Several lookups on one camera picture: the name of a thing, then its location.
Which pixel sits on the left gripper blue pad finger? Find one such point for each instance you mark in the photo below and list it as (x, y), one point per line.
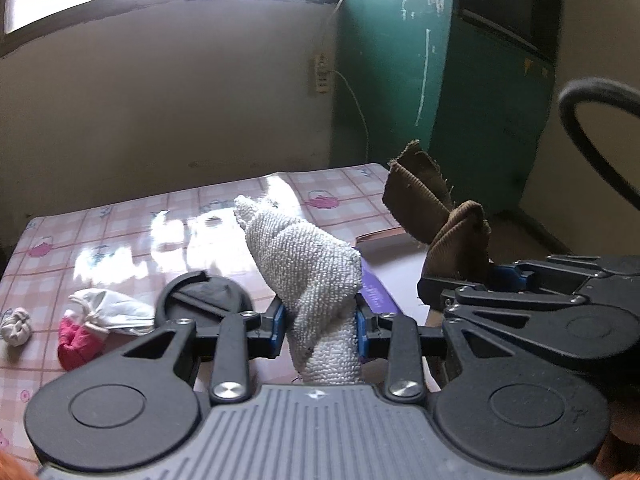
(509, 277)

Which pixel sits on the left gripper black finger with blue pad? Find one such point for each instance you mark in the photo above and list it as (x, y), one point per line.
(403, 344)
(239, 338)

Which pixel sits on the white knitted towel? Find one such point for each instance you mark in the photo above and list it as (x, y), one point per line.
(317, 277)

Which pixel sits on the brown corduroy cloth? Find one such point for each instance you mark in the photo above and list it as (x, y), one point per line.
(456, 235)

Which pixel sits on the purple wipes pack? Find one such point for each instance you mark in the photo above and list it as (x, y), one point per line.
(374, 293)

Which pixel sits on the black lidded travel cup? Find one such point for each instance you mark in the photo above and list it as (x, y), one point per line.
(204, 298)

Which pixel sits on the cardboard box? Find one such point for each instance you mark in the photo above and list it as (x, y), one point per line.
(396, 260)

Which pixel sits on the pink small sock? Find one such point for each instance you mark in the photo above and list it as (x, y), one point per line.
(79, 341)

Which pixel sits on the pink checkered tablecloth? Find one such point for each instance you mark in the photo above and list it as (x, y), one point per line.
(138, 247)

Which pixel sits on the green door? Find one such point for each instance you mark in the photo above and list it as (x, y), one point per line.
(471, 80)

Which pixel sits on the white drawstring cloth bag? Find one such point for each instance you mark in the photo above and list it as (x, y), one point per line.
(109, 311)

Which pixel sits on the wall power socket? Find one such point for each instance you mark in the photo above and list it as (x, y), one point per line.
(322, 73)

